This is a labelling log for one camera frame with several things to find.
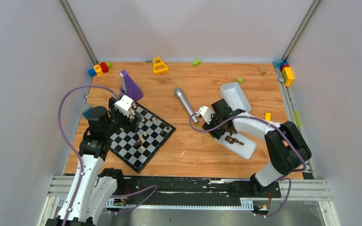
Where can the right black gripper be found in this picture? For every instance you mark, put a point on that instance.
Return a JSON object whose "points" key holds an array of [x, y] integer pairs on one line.
{"points": [[206, 126]]}

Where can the white box lid tray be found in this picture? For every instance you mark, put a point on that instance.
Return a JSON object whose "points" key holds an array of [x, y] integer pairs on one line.
{"points": [[246, 150]]}

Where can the grey blue brick left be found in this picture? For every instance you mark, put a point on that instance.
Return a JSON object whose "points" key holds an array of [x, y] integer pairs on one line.
{"points": [[86, 110]]}

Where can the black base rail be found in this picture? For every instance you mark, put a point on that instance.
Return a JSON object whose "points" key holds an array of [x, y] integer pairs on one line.
{"points": [[188, 191]]}

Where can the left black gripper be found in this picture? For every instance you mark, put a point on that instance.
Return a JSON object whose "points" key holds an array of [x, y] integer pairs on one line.
{"points": [[128, 118]]}

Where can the black white chessboard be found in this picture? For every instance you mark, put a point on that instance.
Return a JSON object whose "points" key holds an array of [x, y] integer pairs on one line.
{"points": [[137, 149]]}

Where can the yellow brick stack right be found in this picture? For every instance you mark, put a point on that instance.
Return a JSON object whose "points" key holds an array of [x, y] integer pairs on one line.
{"points": [[287, 75]]}

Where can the brown wooden block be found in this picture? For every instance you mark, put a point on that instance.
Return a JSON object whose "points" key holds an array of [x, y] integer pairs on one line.
{"points": [[262, 70]]}

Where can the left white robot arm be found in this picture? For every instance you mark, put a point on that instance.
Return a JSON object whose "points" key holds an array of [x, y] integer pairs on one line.
{"points": [[92, 185]]}

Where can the white box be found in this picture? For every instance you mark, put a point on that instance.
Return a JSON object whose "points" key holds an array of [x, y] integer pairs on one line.
{"points": [[234, 96]]}

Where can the blue block left corner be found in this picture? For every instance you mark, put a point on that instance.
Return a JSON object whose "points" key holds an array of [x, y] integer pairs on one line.
{"points": [[92, 72]]}

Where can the yellow cylinder block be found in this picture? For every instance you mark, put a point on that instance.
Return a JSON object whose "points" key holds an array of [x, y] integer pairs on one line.
{"points": [[98, 70]]}

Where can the small yellow block right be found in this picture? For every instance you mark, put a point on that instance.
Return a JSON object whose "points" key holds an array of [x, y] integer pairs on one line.
{"points": [[267, 116]]}

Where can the silver microphone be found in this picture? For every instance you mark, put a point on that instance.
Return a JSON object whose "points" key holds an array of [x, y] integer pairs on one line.
{"points": [[178, 92]]}

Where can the dark chess pieces pile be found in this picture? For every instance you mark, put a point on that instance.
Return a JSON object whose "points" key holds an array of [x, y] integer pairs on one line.
{"points": [[230, 139]]}

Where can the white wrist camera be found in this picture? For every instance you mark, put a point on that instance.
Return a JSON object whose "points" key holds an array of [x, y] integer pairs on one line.
{"points": [[205, 113], [124, 105]]}

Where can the green block top centre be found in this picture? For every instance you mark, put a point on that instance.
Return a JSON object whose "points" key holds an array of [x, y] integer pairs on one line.
{"points": [[196, 62]]}

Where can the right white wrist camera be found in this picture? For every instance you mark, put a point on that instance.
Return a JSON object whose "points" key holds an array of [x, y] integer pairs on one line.
{"points": [[205, 113]]}

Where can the red cylinder block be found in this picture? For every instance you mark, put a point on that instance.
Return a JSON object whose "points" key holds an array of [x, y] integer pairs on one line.
{"points": [[104, 67]]}

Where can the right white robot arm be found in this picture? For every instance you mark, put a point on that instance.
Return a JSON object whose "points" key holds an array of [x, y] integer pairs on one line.
{"points": [[286, 147]]}

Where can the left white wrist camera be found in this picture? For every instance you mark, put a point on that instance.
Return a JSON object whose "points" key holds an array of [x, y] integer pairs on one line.
{"points": [[124, 105]]}

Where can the yellow triangle toy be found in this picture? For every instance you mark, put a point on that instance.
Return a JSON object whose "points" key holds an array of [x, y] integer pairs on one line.
{"points": [[159, 66]]}

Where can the purple metronome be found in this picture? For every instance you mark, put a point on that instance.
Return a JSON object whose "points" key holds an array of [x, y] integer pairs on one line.
{"points": [[129, 87]]}

